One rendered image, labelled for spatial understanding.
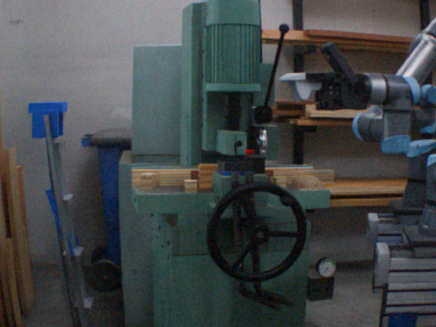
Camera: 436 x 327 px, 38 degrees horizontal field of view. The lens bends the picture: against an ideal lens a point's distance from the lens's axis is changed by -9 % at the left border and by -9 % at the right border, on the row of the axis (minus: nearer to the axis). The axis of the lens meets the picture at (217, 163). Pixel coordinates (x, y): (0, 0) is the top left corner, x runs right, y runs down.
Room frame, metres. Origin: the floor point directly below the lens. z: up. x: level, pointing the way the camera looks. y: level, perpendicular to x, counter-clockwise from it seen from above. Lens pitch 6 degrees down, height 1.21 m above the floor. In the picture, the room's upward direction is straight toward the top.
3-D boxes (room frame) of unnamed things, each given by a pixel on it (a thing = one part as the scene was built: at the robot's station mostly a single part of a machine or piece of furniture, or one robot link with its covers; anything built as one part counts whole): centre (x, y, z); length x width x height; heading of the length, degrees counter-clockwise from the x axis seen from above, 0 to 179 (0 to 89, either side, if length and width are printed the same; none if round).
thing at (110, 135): (4.14, 0.51, 0.48); 0.64 x 0.54 x 0.97; 98
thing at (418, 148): (2.28, -0.74, 0.98); 0.13 x 0.12 x 0.14; 95
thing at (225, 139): (2.23, -0.04, 1.03); 0.14 x 0.07 x 0.09; 11
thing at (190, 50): (2.50, 0.01, 1.16); 0.22 x 0.22 x 0.72; 11
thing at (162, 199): (2.10, -0.05, 0.87); 0.61 x 0.30 x 0.06; 101
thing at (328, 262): (2.06, -0.34, 0.65); 0.06 x 0.04 x 0.08; 101
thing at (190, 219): (2.15, -0.06, 0.82); 0.40 x 0.21 x 0.04; 101
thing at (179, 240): (2.33, -0.02, 0.76); 0.57 x 0.45 x 0.09; 11
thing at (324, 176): (2.22, -0.10, 0.92); 0.58 x 0.02 x 0.04; 101
